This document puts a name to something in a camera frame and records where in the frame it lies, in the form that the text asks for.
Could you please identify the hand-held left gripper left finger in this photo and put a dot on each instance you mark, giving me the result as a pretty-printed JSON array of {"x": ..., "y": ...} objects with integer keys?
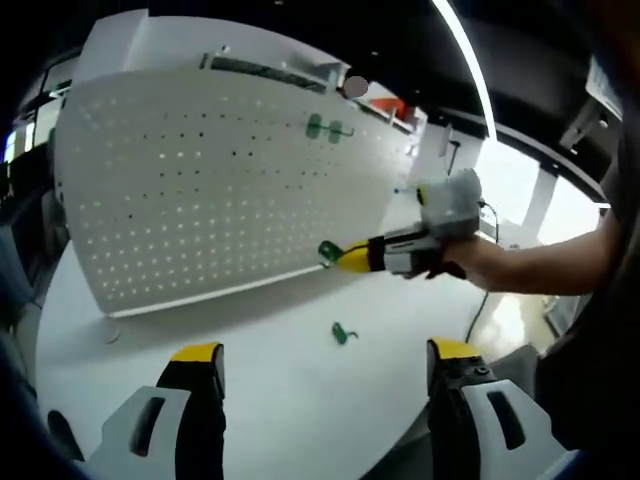
[{"x": 195, "y": 410}]

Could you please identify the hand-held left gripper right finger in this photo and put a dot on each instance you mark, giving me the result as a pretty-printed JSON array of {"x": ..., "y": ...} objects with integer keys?
[{"x": 455, "y": 410}]

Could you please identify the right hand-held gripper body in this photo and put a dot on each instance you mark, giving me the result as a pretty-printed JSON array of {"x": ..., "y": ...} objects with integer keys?
[{"x": 450, "y": 205}]

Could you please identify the green hook assembly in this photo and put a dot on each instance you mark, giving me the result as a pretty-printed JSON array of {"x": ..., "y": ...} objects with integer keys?
[
  {"x": 340, "y": 332},
  {"x": 336, "y": 132},
  {"x": 314, "y": 127},
  {"x": 327, "y": 248}
]

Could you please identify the white perforated mounting plate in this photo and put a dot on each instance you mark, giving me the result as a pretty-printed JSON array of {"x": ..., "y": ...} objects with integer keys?
[{"x": 200, "y": 215}]

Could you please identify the person's right hand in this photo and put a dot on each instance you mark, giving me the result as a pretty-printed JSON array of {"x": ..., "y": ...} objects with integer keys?
[{"x": 470, "y": 255}]

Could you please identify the orange object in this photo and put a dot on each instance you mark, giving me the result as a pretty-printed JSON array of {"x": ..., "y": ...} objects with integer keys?
[{"x": 387, "y": 104}]

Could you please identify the curved ceiling light strip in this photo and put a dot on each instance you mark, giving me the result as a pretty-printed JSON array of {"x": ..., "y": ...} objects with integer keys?
[{"x": 470, "y": 55}]

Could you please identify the person's dark clothing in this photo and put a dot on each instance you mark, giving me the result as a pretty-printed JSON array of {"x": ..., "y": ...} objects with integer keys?
[{"x": 600, "y": 350}]

